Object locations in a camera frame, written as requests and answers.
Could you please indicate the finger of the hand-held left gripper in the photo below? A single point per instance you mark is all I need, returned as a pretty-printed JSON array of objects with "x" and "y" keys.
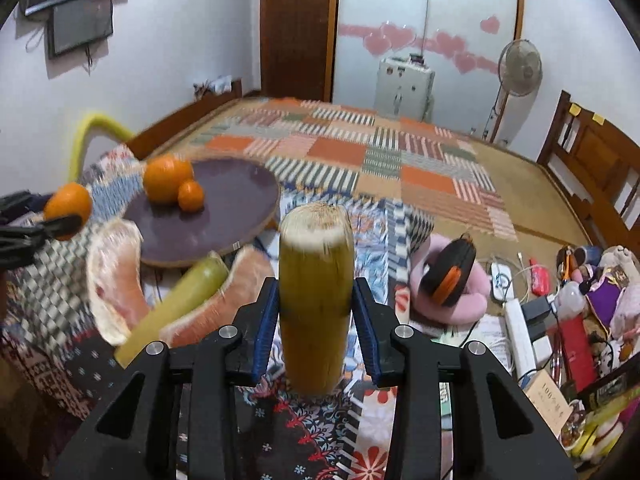
[
  {"x": 55, "y": 225},
  {"x": 17, "y": 202}
]

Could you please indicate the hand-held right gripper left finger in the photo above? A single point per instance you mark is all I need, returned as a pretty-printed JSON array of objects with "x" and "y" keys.
[{"x": 265, "y": 330}]

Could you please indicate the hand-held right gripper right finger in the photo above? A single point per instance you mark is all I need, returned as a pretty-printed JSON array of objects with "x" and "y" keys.
[{"x": 367, "y": 336}]

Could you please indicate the medium orange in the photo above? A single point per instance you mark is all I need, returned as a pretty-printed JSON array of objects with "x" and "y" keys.
[{"x": 70, "y": 202}]

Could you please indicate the thick green sugarcane piece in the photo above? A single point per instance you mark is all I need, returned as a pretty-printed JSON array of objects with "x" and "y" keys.
[{"x": 315, "y": 290}]

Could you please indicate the round dark purple tray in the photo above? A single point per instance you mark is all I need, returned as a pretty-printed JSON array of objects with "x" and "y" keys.
[{"x": 225, "y": 210}]

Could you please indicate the peeled pomelo piece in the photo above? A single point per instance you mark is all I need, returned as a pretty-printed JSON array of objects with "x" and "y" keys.
[
  {"x": 225, "y": 300},
  {"x": 112, "y": 280}
]

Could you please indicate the floral patchwork quilt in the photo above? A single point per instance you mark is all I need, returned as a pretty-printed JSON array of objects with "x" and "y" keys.
[{"x": 50, "y": 280}]

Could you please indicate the thin green sugarcane piece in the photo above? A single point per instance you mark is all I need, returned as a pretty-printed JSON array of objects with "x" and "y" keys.
[{"x": 185, "y": 292}]

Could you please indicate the black and orange headphones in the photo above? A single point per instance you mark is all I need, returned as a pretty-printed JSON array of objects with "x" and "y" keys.
[{"x": 447, "y": 272}]

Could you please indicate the yellow-green foam tube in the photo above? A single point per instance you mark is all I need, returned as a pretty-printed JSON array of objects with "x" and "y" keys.
[{"x": 95, "y": 127}]

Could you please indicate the pink round cushion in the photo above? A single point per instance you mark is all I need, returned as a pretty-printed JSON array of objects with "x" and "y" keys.
[{"x": 475, "y": 285}]

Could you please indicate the large orange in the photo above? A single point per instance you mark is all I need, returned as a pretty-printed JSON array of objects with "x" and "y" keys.
[{"x": 165, "y": 177}]

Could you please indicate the small orange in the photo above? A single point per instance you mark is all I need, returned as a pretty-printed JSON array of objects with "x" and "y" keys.
[{"x": 191, "y": 196}]

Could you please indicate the white power strip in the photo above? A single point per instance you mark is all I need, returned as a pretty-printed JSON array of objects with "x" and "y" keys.
[{"x": 519, "y": 335}]

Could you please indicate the orange checkered bed blanket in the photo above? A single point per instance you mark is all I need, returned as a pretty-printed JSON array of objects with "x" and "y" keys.
[{"x": 360, "y": 160}]

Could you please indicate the red snack packet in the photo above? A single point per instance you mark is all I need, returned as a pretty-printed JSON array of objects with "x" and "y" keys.
[{"x": 540, "y": 280}]

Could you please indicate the tan cardboard box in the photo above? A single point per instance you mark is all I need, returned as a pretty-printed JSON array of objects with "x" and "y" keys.
[{"x": 549, "y": 400}]

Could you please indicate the tall red box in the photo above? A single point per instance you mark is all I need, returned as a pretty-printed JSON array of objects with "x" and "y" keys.
[{"x": 577, "y": 355}]

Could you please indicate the pile of stuffed toys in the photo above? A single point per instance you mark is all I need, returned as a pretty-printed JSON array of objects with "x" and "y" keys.
[{"x": 610, "y": 290}]

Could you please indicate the white boxy appliance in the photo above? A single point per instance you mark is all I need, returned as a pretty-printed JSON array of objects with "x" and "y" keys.
[{"x": 402, "y": 87}]

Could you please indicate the wooden chair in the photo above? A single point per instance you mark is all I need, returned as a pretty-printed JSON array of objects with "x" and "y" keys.
[{"x": 590, "y": 160}]

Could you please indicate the brown wooden door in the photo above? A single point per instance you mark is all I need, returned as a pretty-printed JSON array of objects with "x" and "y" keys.
[{"x": 297, "y": 25}]

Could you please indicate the white standing fan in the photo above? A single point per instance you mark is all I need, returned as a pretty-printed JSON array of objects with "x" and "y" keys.
[{"x": 520, "y": 67}]

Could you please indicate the wooden bed side rail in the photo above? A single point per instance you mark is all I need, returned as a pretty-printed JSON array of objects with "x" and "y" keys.
[{"x": 175, "y": 122}]

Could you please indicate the dark framed wall panel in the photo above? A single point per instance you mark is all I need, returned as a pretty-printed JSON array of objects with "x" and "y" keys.
[{"x": 82, "y": 22}]

